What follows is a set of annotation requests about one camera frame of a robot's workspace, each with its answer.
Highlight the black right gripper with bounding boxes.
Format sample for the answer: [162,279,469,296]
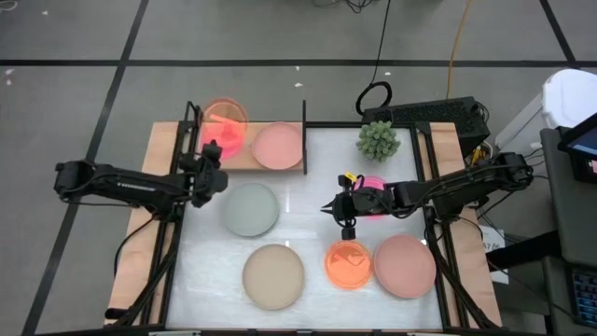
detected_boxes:
[321,173,397,240]

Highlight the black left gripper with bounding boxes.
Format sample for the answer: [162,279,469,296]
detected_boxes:
[179,140,229,209]

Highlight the grey-green plate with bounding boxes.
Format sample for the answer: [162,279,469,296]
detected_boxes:
[223,182,280,238]

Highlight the large pink translucent divided plate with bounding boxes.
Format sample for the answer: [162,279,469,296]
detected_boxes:
[200,96,249,161]

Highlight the small pink translucent plate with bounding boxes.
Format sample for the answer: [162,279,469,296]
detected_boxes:
[354,175,388,220]

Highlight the orange translucent divided plate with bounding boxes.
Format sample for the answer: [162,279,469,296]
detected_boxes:
[324,239,374,291]

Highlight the salmon pink plate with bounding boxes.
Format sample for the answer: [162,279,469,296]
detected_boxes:
[372,233,437,300]
[251,121,304,171]

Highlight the beige plate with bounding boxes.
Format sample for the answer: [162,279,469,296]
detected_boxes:
[242,244,306,311]

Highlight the black dish rack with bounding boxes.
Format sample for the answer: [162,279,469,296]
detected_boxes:
[185,99,309,176]

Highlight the green plant in white pot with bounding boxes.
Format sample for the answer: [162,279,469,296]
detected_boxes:
[356,119,402,163]

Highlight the plywood table base board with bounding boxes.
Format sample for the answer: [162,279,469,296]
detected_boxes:
[104,120,504,329]

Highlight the black mesh computer case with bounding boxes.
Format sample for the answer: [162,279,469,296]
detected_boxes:
[361,95,492,158]

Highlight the white paper sheet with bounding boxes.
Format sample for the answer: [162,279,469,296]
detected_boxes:
[478,224,510,286]

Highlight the grey desk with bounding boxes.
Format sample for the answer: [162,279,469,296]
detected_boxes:
[539,125,597,336]

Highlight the black tablet screen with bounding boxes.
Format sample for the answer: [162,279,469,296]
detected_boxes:
[557,110,597,185]

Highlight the white lidded bin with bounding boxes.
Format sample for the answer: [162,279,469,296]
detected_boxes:
[493,68,597,162]

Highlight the blue keypad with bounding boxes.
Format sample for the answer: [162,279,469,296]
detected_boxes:
[569,268,597,329]

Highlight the black aluminium table frame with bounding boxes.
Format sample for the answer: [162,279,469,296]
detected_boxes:
[104,119,503,336]

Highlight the black arm base cable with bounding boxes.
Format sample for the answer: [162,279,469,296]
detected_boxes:
[113,215,158,280]

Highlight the black looped cable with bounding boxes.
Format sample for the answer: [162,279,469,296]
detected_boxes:
[354,0,394,117]

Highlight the yellow cable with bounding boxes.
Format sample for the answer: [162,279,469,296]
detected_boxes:
[445,0,475,100]

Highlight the tangled black cables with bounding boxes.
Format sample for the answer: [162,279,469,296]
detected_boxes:
[312,0,374,14]

